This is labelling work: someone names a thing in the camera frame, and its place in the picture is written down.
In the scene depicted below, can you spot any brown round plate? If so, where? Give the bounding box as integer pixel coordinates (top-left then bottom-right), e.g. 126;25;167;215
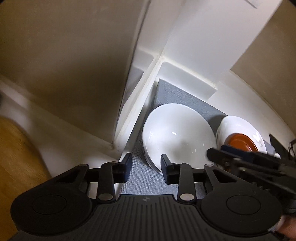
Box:
224;133;258;152

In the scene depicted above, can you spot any person's right hand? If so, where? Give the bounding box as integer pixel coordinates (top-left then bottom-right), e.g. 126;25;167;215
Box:
277;215;296;240

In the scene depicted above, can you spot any black gas stove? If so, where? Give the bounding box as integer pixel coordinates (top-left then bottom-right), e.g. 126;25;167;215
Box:
269;134;296;161

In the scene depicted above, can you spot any wooden cutting board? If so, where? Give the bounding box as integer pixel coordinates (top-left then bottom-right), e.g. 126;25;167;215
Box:
1;116;51;240

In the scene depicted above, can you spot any grey table mat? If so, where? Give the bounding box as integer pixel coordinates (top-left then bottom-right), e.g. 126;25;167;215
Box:
117;80;226;195

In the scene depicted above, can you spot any white floral square plate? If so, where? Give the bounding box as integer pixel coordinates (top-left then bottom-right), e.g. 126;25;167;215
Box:
216;116;267;154

